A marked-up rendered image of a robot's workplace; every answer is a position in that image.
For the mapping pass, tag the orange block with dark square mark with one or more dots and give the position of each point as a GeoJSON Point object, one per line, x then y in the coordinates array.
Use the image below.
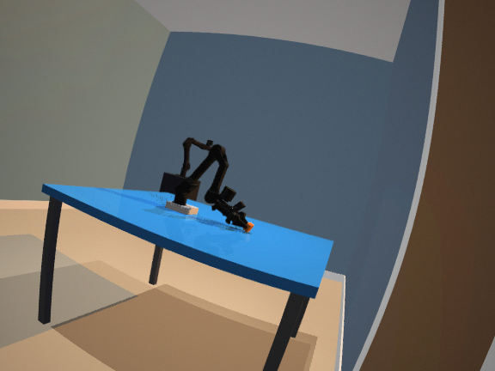
{"type": "Point", "coordinates": [249, 227]}

